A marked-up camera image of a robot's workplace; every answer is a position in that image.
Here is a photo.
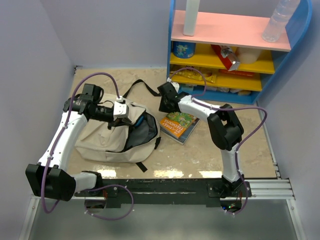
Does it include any beige canvas backpack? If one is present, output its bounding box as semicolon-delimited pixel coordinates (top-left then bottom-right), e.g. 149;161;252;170
75;79;161;172

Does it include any clear plastic water bottle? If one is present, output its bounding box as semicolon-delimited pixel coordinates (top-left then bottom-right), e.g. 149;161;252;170
261;0;300;43

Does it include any blue shelf unit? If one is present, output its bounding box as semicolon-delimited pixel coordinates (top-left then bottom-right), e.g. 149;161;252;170
167;0;312;105

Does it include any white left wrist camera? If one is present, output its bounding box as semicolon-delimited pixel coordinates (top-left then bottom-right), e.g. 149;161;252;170
113;101;129;119

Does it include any aluminium rail frame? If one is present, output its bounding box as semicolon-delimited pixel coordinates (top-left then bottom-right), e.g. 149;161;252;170
20;178;306;240

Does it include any dark blue bottom book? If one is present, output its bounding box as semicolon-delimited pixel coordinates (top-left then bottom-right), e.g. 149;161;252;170
160;118;200;145

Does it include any orange green paperback book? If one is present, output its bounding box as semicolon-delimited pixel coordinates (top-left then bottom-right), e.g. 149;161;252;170
159;112;200;140

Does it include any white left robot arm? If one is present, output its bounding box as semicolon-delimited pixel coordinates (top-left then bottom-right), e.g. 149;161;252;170
25;84;129;202

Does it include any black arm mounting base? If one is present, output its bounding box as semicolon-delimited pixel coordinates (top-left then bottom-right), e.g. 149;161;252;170
75;178;252;209

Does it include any yellow chips bag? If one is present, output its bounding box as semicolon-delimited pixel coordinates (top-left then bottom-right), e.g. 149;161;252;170
169;64;218;83

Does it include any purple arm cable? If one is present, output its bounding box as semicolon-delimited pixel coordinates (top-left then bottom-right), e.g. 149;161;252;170
169;67;268;216
41;71;135;221

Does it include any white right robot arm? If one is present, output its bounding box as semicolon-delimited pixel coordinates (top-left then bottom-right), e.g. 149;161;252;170
157;82;244;198

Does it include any red snack carton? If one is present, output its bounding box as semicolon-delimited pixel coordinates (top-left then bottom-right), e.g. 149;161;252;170
211;44;241;72

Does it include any white cup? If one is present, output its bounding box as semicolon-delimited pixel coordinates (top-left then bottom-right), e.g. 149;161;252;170
235;47;262;64

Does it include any blue pencil case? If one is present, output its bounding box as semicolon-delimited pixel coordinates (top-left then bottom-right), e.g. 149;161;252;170
134;115;145;128

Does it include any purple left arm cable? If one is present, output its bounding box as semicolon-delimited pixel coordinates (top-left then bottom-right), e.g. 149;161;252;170
41;71;135;221

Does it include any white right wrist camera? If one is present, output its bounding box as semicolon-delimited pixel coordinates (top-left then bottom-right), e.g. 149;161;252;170
166;77;180;93

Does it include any blue round can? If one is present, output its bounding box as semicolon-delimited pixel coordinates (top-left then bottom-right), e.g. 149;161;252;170
172;41;196;59

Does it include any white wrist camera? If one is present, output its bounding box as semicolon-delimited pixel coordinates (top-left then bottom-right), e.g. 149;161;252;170
113;101;129;119
166;77;180;93

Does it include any white tall bottle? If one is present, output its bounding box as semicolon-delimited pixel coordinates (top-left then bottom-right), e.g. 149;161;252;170
183;0;200;37

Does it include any red flat box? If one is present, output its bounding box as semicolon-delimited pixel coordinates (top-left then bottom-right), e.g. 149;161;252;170
218;69;255;78

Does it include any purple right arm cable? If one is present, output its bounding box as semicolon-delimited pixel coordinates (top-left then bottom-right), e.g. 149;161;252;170
169;67;268;216

